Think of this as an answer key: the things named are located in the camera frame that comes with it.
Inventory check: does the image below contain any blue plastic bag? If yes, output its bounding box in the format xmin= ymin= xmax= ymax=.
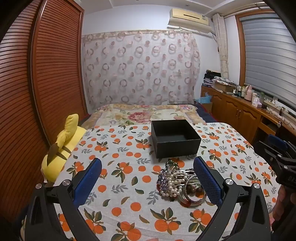
xmin=194 ymin=92 xmax=212 ymax=105

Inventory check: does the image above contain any brown wooden bead bracelet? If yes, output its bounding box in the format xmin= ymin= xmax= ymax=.
xmin=184 ymin=182 xmax=204 ymax=195

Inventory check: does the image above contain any person's right hand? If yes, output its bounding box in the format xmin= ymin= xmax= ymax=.
xmin=272 ymin=185 xmax=289 ymax=232

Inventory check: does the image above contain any circle print sheer curtain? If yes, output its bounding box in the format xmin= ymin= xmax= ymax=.
xmin=82 ymin=29 xmax=201 ymax=109

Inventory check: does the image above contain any lace window curtain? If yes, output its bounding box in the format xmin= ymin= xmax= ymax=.
xmin=212 ymin=13 xmax=229 ymax=80

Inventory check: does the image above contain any stack of folded clothes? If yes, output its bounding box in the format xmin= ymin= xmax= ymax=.
xmin=203 ymin=70 xmax=221 ymax=87

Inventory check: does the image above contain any silver bangle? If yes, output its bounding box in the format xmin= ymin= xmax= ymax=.
xmin=178 ymin=169 xmax=207 ymax=206

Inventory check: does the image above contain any floral blanket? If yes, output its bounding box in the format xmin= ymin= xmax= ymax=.
xmin=80 ymin=103 xmax=205 ymax=130

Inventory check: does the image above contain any white pearl bracelet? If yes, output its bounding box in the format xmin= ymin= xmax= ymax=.
xmin=159 ymin=171 xmax=186 ymax=198

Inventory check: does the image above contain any black jewelry box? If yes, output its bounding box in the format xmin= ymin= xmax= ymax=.
xmin=151 ymin=119 xmax=202 ymax=159

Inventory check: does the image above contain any purple crystal bracelet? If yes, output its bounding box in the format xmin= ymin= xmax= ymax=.
xmin=157 ymin=168 xmax=176 ymax=189

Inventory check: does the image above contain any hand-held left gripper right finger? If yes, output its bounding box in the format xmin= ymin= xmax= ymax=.
xmin=193 ymin=156 xmax=278 ymax=241

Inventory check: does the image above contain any wooden louvered wardrobe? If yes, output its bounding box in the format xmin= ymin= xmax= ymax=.
xmin=0 ymin=0 xmax=88 ymax=223

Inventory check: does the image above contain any dark blue bed sheet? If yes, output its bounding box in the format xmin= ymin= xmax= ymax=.
xmin=194 ymin=103 xmax=219 ymax=124

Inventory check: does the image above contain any yellow plush toy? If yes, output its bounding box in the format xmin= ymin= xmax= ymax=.
xmin=41 ymin=113 xmax=87 ymax=183

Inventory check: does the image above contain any wooden cabinet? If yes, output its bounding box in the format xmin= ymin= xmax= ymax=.
xmin=201 ymin=85 xmax=296 ymax=144

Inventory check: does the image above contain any green stone bracelet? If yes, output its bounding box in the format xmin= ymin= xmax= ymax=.
xmin=165 ymin=159 xmax=180 ymax=170

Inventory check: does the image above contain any pink tissue box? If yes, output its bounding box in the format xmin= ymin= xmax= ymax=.
xmin=252 ymin=93 xmax=263 ymax=108

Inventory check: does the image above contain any grey window blind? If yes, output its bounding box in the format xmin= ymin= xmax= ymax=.
xmin=239 ymin=10 xmax=296 ymax=105

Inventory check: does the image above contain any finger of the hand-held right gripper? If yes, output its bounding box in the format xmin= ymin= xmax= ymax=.
xmin=268 ymin=134 xmax=296 ymax=158
xmin=254 ymin=140 xmax=287 ymax=173

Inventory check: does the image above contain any cardboard box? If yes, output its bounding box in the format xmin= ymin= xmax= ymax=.
xmin=212 ymin=78 xmax=237 ymax=93

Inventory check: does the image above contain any orange fruit print cloth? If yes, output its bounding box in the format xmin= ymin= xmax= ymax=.
xmin=54 ymin=123 xmax=278 ymax=241

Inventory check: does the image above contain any white air conditioner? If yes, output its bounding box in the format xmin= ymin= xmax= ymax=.
xmin=168 ymin=8 xmax=213 ymax=34

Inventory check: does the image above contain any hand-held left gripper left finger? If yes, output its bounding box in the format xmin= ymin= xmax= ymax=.
xmin=24 ymin=158 xmax=102 ymax=241

